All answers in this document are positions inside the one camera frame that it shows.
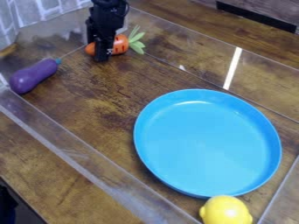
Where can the clear acrylic enclosure wall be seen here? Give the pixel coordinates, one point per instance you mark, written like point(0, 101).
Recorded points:
point(67, 152)

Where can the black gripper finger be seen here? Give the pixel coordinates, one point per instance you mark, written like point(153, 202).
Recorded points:
point(89, 34)
point(103, 48)

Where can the white grey curtain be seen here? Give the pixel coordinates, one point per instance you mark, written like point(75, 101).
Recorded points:
point(19, 13)

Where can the orange toy carrot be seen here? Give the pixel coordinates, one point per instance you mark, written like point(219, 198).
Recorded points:
point(125, 42)

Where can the yellow toy lemon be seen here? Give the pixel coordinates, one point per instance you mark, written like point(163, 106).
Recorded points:
point(224, 210)

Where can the blue round tray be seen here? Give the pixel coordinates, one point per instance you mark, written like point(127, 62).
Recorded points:
point(207, 143)

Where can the purple toy eggplant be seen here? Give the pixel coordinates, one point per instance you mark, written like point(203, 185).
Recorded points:
point(25, 79)

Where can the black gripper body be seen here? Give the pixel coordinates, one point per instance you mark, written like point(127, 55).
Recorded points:
point(107, 15)

